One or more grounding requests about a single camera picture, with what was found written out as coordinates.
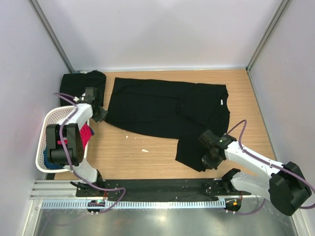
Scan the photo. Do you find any black t shirt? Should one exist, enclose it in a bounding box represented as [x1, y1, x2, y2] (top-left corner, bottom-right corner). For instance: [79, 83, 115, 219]
[60, 70, 106, 106]
[106, 78, 230, 172]

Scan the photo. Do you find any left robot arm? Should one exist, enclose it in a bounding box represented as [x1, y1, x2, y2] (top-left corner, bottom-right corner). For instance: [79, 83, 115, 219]
[45, 87, 108, 197]

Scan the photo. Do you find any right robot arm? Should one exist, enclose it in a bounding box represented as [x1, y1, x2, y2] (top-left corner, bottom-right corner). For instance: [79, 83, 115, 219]
[199, 130, 315, 216]

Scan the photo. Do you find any pink t shirt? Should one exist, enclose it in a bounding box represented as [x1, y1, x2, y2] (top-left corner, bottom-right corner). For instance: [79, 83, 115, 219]
[57, 123, 94, 149]

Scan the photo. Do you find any folded black t shirt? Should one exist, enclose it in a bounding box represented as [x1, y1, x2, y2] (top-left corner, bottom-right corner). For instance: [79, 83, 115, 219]
[60, 70, 106, 106]

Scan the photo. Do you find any white plastic laundry basket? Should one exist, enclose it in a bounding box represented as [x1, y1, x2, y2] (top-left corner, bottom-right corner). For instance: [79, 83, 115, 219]
[35, 106, 90, 173]

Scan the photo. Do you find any blue t shirt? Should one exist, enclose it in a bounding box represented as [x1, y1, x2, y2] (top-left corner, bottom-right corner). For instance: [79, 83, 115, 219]
[43, 125, 87, 170]

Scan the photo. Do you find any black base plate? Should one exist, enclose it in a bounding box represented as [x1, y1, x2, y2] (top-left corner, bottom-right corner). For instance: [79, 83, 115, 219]
[75, 178, 252, 203]

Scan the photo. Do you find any aluminium rail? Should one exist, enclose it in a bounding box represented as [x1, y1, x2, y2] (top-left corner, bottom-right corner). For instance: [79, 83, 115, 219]
[29, 179, 300, 200]

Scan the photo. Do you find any slotted cable duct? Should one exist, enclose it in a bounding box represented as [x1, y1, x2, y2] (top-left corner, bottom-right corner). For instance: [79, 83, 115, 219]
[41, 199, 225, 210]

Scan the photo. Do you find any left frame post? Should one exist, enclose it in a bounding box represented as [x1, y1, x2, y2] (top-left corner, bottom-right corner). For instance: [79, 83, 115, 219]
[29, 0, 74, 73]

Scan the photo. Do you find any frame post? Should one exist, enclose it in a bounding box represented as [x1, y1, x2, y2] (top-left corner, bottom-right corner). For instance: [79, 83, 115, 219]
[246, 0, 292, 73]
[29, 0, 74, 73]

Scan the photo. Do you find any right frame post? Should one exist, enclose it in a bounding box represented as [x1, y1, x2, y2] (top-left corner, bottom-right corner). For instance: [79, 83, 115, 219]
[246, 0, 292, 73]

